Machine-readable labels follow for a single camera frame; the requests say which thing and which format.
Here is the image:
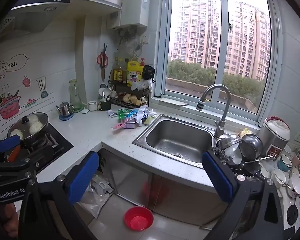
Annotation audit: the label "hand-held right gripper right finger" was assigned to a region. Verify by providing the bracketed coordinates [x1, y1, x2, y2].
[202, 151, 284, 240]

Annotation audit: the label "pile of metal bowls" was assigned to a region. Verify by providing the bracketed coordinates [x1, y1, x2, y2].
[241, 134, 264, 161]

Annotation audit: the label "red handled scissors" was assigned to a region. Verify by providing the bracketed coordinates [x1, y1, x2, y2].
[97, 43, 109, 68]

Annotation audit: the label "teal bowl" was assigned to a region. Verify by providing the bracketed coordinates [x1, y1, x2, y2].
[277, 154, 294, 172]

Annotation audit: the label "dark steel wool scourer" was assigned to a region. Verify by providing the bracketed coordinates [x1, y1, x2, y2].
[209, 146, 234, 166]

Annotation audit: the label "hanging clear plastic bag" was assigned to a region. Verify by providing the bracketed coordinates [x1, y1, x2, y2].
[117, 39, 143, 58]

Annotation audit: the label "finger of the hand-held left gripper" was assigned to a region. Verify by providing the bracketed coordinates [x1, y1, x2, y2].
[0, 134, 21, 164]
[0, 145, 55, 178]

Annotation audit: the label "red plastic basin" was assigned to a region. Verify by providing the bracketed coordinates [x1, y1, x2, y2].
[124, 207, 154, 231]

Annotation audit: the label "green toothpaste box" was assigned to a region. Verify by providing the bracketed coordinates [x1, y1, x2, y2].
[117, 109, 139, 120]

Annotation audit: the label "pink wrapper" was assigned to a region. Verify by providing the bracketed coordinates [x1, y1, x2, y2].
[112, 120, 130, 130]

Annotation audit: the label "dark capped sauce bottle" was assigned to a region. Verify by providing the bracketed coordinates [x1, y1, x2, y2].
[123, 58, 129, 83]

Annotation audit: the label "white water heater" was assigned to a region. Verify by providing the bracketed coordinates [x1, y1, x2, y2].
[112, 0, 152, 30]

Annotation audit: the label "black and steel range hood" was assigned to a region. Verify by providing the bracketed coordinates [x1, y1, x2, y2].
[0, 0, 73, 46]

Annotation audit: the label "cartoon kitchen wall sticker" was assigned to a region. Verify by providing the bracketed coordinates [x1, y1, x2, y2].
[0, 54, 56, 136]

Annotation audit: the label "green tinted glass vase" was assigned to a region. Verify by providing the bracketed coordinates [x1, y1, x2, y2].
[69, 79, 84, 113]

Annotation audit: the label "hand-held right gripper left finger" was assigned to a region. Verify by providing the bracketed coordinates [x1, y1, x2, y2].
[19, 151, 100, 240]

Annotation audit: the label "small steel teapot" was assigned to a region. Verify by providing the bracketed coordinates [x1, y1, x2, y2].
[56, 102, 75, 117]

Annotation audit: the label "white bowl with dark rim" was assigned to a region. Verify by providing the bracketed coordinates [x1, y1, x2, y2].
[287, 174, 300, 197]
[272, 169, 287, 187]

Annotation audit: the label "white framed window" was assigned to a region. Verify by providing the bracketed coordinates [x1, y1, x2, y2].
[155, 0, 283, 128]

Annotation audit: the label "steel pan with glass lid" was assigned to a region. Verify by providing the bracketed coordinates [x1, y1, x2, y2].
[6, 112, 49, 162]

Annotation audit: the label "yellow detergent jug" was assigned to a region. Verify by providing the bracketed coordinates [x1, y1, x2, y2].
[127, 57, 145, 84]

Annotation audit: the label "steel bowl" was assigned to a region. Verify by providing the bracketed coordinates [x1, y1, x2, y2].
[219, 136, 241, 151]

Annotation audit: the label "black gas stove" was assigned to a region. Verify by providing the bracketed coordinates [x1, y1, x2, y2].
[20, 126, 74, 173]

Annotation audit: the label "pile of ginger roots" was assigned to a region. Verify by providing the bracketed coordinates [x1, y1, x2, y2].
[118, 93, 143, 105]

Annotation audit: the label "white and red rice cooker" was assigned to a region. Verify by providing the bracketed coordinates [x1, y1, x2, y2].
[259, 116, 291, 161]

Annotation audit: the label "black dish rack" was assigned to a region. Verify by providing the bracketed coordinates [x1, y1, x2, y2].
[229, 164, 268, 183]

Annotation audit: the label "stainless steel sink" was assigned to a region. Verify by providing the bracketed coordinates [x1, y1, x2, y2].
[132, 114, 238, 171]

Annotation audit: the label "steel gooseneck faucet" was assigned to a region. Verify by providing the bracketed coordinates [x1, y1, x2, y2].
[196, 84, 232, 138]

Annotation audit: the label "black wire rack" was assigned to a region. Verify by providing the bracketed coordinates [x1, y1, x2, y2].
[109, 69, 150, 107]

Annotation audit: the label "black bag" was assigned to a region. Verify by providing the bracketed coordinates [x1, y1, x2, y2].
[142, 65, 156, 83]

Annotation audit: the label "yellow label oil bottle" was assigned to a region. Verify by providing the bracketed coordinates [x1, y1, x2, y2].
[112, 57, 119, 81]
[117, 59, 124, 82]

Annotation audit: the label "person's left hand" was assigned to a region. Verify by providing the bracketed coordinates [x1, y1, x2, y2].
[2, 202, 19, 238]

